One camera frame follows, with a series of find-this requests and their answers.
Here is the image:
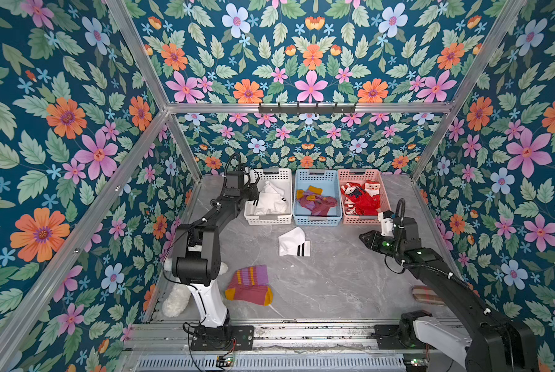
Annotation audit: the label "plain red sock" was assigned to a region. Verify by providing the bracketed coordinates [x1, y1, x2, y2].
[349, 190, 381, 215]

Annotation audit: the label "purple striped sock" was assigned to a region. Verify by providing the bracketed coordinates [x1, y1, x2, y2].
[300, 194, 337, 216]
[225, 265, 273, 306]
[295, 186, 324, 212]

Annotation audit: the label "white sock black stripes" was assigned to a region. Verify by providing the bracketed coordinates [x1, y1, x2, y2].
[262, 181, 285, 198]
[278, 227, 311, 257]

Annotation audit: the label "purple striped sock bottom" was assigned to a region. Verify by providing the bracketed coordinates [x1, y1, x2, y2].
[300, 194, 337, 216]

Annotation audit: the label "red santa face sock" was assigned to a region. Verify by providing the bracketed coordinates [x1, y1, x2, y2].
[364, 180, 381, 198]

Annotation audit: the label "red white striped santa sock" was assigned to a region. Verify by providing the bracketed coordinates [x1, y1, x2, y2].
[340, 182, 359, 215]

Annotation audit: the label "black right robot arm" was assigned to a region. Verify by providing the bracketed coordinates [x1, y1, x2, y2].
[359, 212, 539, 371]

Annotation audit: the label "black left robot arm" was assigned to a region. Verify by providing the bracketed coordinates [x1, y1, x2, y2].
[171, 166, 258, 331]

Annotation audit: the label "white plastic basket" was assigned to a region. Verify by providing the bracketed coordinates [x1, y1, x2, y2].
[244, 168, 293, 226]

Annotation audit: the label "pink plastic basket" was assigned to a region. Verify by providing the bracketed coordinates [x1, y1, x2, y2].
[337, 169, 391, 225]

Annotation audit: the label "light blue plastic basket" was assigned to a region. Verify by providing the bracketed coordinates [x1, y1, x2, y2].
[293, 169, 343, 227]

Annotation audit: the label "plaid beige pouch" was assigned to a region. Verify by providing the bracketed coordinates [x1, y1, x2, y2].
[411, 285, 445, 305]

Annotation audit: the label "white teddy bear blue sweater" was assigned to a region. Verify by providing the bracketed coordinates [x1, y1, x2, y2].
[162, 258, 229, 318]

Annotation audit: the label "black hook rail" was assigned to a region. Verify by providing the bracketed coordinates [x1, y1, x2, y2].
[257, 102, 357, 116]

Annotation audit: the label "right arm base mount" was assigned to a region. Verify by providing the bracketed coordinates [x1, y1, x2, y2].
[371, 310, 432, 350]

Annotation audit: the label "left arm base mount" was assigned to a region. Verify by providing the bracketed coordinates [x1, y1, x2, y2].
[189, 325, 255, 351]

